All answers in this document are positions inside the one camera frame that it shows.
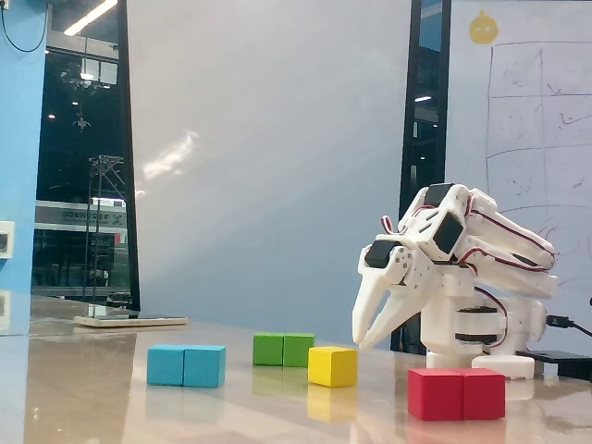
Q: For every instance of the black door frame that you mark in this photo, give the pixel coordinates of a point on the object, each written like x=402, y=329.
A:
x=411, y=69

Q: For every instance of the ceiling light strip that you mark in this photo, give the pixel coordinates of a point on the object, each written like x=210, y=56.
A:
x=92, y=16

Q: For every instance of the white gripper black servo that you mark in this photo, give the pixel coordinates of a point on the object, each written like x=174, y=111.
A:
x=380, y=277

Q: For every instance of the small yellow wooden cube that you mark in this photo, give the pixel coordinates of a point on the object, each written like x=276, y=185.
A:
x=333, y=367

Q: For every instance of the blue wooden block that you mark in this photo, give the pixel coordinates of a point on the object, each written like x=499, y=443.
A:
x=185, y=365

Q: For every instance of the black window frame post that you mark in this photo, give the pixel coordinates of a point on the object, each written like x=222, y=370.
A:
x=129, y=185

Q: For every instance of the white wall box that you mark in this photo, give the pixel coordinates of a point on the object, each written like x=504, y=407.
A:
x=7, y=231

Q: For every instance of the flat wooden board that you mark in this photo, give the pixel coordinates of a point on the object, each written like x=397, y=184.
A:
x=129, y=322

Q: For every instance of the green wooden block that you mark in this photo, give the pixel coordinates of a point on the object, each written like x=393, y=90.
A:
x=282, y=350

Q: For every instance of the yellow round sticker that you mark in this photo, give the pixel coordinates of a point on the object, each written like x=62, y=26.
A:
x=484, y=30

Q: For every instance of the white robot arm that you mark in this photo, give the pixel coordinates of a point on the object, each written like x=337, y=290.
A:
x=509, y=277

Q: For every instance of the whiteboard with marker drawings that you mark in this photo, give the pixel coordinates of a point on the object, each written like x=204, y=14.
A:
x=532, y=115

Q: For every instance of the white banner with lettering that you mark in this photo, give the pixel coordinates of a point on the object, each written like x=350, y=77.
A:
x=78, y=216

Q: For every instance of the red wooden block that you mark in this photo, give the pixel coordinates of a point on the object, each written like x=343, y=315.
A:
x=455, y=395

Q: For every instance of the black flat box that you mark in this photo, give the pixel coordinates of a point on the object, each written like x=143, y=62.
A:
x=569, y=363

